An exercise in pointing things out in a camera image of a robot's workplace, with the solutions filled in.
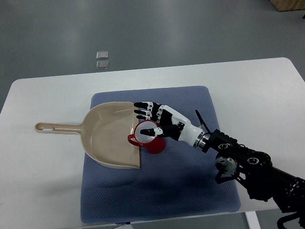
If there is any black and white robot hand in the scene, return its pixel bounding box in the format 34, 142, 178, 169
133, 102, 205, 147

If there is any red cup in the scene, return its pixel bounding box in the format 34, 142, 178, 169
127, 120, 166, 154

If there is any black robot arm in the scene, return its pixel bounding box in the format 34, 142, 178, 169
194, 112, 305, 229

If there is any beige plastic dustpan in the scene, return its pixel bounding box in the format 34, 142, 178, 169
34, 102, 141, 169

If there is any blue-grey fabric mat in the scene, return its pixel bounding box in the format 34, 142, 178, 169
81, 86, 241, 224

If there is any lower metal floor plate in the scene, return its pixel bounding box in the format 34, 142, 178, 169
96, 60, 109, 70

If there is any metal floor plate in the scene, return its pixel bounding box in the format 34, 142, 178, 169
96, 51, 109, 60
96, 60, 109, 70

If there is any upper metal floor plate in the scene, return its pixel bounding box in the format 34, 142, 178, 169
96, 51, 109, 60

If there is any white table leg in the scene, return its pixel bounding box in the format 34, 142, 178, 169
245, 211, 261, 229

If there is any wooden box corner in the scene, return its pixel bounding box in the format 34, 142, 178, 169
270, 0, 305, 12

